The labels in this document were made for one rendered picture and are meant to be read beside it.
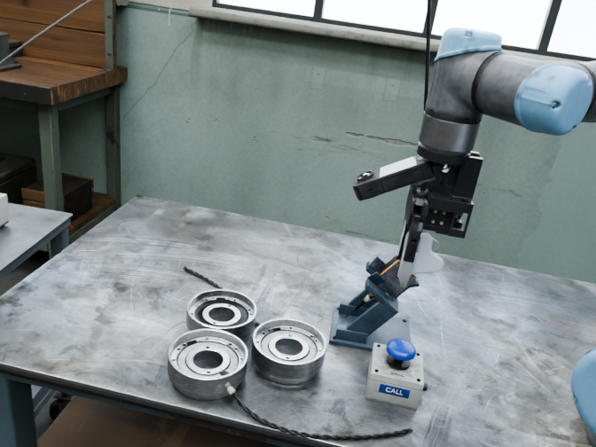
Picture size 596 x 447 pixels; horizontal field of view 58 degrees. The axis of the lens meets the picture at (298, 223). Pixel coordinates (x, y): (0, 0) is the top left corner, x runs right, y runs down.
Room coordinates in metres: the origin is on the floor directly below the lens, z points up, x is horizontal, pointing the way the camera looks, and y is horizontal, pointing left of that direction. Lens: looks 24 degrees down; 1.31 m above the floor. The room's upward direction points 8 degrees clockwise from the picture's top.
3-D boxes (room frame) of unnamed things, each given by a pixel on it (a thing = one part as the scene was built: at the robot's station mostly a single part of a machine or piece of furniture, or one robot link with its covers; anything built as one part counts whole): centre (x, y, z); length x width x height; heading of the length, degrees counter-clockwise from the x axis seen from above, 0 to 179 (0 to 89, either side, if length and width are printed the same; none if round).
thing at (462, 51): (0.72, -0.19, 1.22); 0.09 x 0.08 x 0.11; 38
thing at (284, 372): (0.63, -0.01, 0.82); 0.10 x 0.10 x 0.04
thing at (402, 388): (0.60, -0.17, 0.82); 0.08 x 0.07 x 0.05; 82
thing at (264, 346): (0.63, -0.01, 0.82); 0.08 x 0.08 x 0.02
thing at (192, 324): (0.68, 0.10, 0.82); 0.10 x 0.10 x 0.04
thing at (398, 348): (0.60, -0.16, 0.85); 0.04 x 0.04 x 0.05
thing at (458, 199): (0.73, -0.19, 1.06); 0.09 x 0.08 x 0.12; 85
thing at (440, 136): (0.73, -0.19, 1.14); 0.08 x 0.08 x 0.05
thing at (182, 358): (0.58, 0.09, 0.82); 0.08 x 0.08 x 0.02
